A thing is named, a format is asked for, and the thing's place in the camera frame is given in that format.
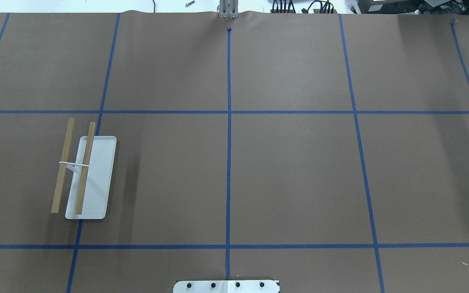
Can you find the black equipment box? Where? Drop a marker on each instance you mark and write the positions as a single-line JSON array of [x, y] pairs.
[[427, 7]]

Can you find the black USB hub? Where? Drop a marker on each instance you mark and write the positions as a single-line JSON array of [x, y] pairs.
[[283, 6]]

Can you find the white towel rack base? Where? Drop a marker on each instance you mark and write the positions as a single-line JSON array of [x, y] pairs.
[[99, 179]]

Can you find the wooden rack bar far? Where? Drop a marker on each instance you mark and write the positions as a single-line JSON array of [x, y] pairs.
[[58, 191]]

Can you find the white rack bracket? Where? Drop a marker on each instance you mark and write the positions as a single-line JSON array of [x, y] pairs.
[[74, 167]]

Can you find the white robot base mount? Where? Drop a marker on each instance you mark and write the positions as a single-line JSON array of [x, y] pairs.
[[227, 286]]

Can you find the aluminium camera post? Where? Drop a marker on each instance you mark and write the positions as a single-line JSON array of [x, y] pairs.
[[228, 9]]

